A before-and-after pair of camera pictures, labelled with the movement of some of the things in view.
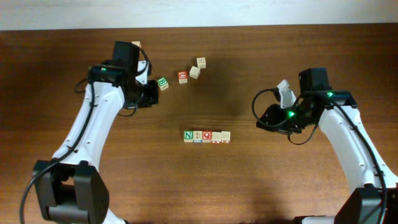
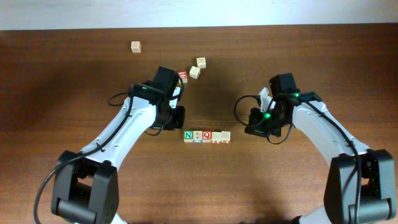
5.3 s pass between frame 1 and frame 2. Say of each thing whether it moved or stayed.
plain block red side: stayed
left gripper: moved
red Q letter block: stayed
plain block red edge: stayed
